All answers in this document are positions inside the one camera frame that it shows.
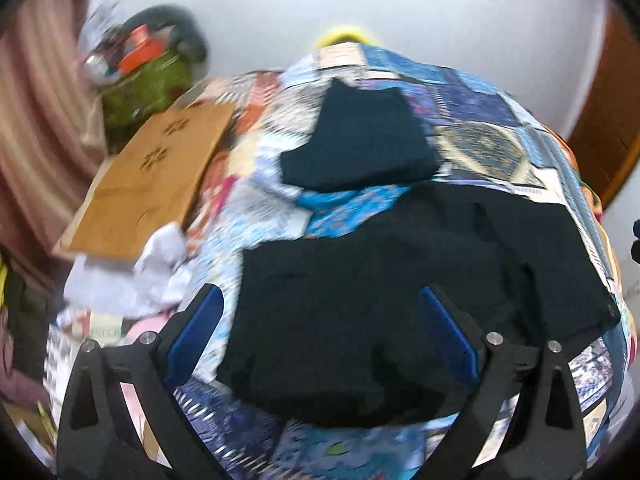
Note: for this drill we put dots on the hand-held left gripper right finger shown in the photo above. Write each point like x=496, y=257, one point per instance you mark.
x=445, y=327

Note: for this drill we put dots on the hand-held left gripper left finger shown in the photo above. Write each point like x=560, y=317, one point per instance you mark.
x=197, y=330

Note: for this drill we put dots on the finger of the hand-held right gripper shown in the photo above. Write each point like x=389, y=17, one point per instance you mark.
x=636, y=240

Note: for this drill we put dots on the black pants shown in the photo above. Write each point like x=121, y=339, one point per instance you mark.
x=375, y=300

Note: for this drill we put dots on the white crumpled cloth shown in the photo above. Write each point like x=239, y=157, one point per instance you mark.
x=150, y=270

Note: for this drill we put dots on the brown wooden door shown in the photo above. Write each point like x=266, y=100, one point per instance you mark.
x=610, y=110

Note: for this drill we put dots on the wooden lap board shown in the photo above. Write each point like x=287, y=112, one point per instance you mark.
x=155, y=170

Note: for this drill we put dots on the patchwork printed blanket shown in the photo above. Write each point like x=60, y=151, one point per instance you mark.
x=480, y=110

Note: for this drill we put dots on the folded dark garment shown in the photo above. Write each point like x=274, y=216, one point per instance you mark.
x=365, y=140

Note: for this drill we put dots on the striped bed sheet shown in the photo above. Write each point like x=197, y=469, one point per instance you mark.
x=240, y=105

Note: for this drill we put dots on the striped brown curtain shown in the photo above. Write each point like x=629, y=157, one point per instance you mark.
x=40, y=110

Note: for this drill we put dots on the orange box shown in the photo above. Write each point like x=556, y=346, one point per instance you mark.
x=142, y=55

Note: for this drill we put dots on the grey curved pillow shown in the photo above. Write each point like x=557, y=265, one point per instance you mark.
x=187, y=25

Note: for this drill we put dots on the yellow foam headboard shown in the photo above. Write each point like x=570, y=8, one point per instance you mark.
x=345, y=37

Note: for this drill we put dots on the grey crumpled cloth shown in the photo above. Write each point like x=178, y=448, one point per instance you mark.
x=102, y=17

